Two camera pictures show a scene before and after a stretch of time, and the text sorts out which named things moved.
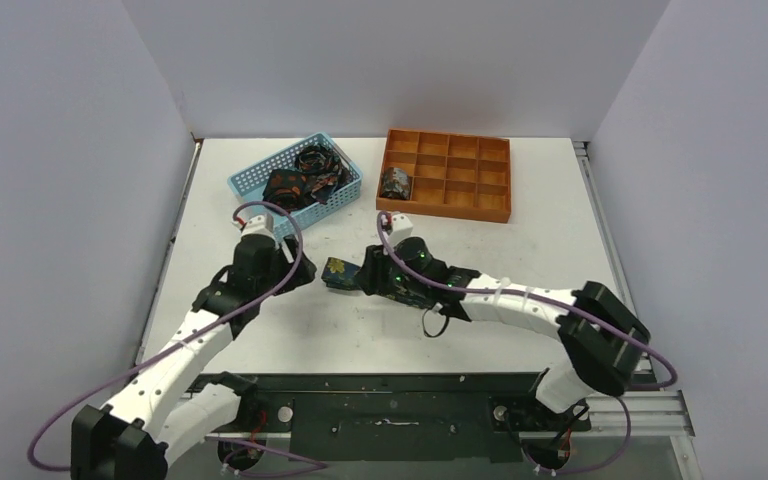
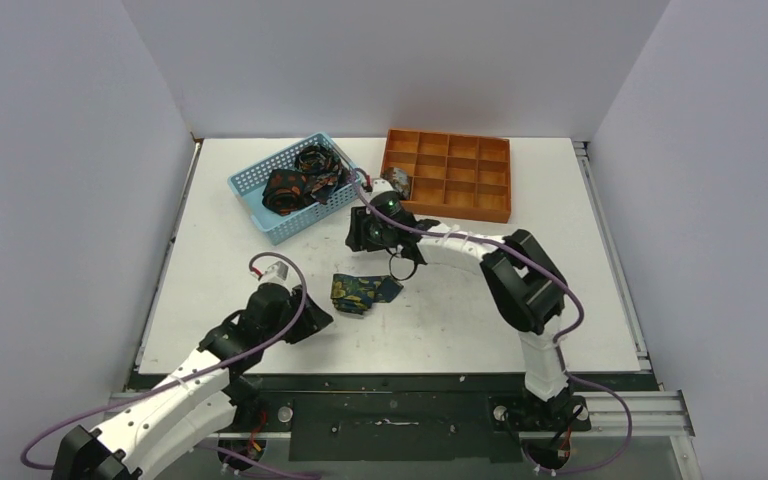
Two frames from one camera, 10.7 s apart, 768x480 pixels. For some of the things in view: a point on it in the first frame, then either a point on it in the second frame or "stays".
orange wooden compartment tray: (455, 176) stays
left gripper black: (303, 276) -> (312, 321)
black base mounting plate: (395, 417) stays
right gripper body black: (368, 272) -> (359, 225)
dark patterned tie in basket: (323, 170) stays
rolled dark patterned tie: (395, 184) stays
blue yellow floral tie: (341, 274) -> (356, 294)
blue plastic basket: (248, 182) stays
